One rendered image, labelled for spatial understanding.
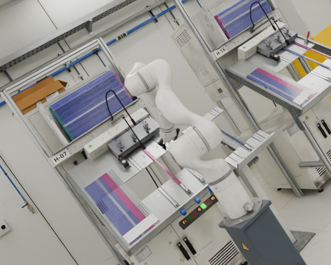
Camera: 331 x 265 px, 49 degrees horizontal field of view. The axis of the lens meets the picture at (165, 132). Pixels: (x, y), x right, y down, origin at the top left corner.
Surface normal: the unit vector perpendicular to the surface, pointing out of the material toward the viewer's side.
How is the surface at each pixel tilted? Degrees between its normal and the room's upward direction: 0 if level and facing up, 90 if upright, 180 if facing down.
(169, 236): 90
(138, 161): 48
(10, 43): 90
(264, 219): 90
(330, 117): 90
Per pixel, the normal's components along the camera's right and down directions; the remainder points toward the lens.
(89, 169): -0.13, -0.65
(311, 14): 0.33, -0.12
